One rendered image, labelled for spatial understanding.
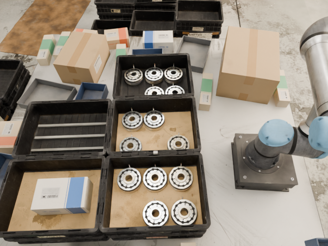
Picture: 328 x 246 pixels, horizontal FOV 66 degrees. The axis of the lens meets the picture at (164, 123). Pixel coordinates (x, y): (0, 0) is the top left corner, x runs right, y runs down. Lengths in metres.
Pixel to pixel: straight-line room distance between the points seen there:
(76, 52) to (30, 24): 2.04
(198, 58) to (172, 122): 0.63
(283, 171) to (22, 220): 1.12
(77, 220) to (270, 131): 0.84
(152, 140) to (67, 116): 0.46
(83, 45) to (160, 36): 0.50
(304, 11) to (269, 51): 2.24
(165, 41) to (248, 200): 1.08
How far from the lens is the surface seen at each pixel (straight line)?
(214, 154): 1.32
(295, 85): 2.79
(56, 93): 1.67
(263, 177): 1.22
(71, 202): 1.06
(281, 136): 1.06
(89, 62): 1.55
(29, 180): 1.27
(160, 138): 1.20
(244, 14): 3.49
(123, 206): 1.09
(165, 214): 1.04
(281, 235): 1.28
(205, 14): 2.51
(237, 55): 1.50
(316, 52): 0.81
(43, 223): 1.18
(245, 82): 1.44
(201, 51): 1.79
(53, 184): 1.11
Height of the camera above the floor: 1.88
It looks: 57 degrees down
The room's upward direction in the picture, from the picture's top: 2 degrees counter-clockwise
